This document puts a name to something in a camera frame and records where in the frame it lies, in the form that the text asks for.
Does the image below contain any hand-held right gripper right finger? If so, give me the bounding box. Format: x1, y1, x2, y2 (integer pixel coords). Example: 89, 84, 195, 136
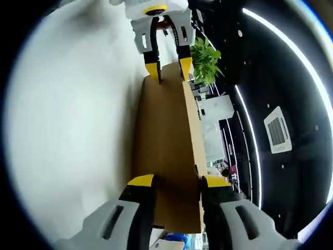
199, 176, 300, 250

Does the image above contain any broad ceiling light strip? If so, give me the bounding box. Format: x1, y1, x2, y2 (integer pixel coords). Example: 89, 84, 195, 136
241, 7, 333, 110

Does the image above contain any blue soft tissue pack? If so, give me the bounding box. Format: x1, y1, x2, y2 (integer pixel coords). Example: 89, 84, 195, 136
153, 232, 205, 250

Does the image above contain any brown cardboard shoe box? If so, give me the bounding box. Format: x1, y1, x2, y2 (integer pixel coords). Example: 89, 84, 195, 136
131, 62, 208, 234

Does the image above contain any ceiling air conditioner vent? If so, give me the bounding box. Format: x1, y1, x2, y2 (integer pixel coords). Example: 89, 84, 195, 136
263, 106, 292, 155

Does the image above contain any thin curved ceiling light strip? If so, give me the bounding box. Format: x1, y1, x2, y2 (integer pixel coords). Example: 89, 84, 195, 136
235, 85, 262, 208

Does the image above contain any potted green plant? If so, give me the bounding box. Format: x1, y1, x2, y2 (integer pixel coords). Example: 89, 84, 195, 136
189, 36, 225, 88

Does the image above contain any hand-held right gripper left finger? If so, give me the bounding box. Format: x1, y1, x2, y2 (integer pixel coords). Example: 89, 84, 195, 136
53, 174, 157, 250

